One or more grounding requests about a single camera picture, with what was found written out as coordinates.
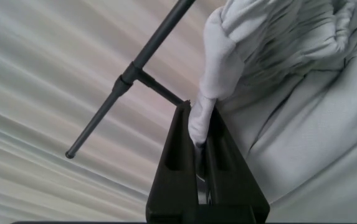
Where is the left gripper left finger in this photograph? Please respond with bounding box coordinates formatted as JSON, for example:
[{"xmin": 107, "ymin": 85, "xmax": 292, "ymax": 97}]
[{"xmin": 146, "ymin": 100, "xmax": 199, "ymax": 223}]

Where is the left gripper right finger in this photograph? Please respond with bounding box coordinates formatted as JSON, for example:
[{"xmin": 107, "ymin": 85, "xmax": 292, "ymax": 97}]
[{"xmin": 205, "ymin": 105, "xmax": 271, "ymax": 223}]

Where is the black clothes rack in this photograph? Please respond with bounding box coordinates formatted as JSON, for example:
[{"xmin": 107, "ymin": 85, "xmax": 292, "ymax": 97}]
[{"xmin": 65, "ymin": 0, "xmax": 198, "ymax": 160}]

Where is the white curtain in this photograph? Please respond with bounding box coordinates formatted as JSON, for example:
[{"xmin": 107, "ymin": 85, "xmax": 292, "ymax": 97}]
[{"xmin": 0, "ymin": 0, "xmax": 229, "ymax": 224}]

